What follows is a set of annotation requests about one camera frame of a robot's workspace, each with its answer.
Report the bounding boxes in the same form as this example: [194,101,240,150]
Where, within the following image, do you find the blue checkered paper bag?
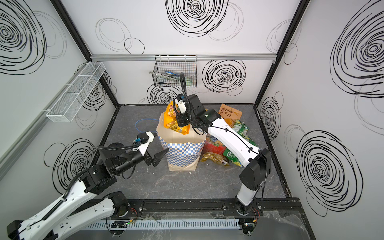
[156,113,206,172]

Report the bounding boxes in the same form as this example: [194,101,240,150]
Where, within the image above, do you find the orange potato chip bag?
[219,104,243,127]

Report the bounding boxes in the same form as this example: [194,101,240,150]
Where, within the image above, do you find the red gold snack bag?
[200,134,230,166]

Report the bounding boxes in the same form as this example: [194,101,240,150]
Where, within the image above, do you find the green snack bag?
[244,136,259,148]
[223,148,242,167]
[232,120,249,138]

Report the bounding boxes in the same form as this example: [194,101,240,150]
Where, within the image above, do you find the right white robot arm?
[173,94,272,216]

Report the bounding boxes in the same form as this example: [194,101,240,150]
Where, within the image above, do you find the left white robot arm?
[7,142,169,240]

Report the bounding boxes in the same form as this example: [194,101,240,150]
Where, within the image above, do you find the green pouch in basket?
[185,76,197,88]

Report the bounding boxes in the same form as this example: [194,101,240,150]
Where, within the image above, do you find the blue item in basket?
[165,71,177,76]

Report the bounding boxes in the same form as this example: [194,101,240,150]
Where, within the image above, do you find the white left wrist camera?
[133,132,157,156]

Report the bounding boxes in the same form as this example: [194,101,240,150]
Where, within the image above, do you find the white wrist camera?
[175,99,187,114]
[133,132,157,156]

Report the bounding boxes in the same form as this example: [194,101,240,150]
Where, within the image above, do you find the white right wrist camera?
[175,99,187,114]

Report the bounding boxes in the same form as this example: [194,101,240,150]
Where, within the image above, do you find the black wire wall basket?
[151,60,198,88]

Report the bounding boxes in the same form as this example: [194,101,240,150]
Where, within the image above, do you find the white slotted cable duct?
[84,219,241,231]

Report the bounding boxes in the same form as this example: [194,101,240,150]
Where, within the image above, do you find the clear acrylic wall shelf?
[46,62,106,123]

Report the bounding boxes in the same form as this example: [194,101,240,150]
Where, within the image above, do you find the aluminium wall rail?
[91,53,277,62]

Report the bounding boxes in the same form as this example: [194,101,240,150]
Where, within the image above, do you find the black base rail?
[123,198,303,218]

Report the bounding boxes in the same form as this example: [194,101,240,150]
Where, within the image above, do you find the black corner frame post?
[50,0,120,109]

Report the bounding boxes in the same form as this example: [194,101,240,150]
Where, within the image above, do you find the right black corner post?
[254,0,310,108]

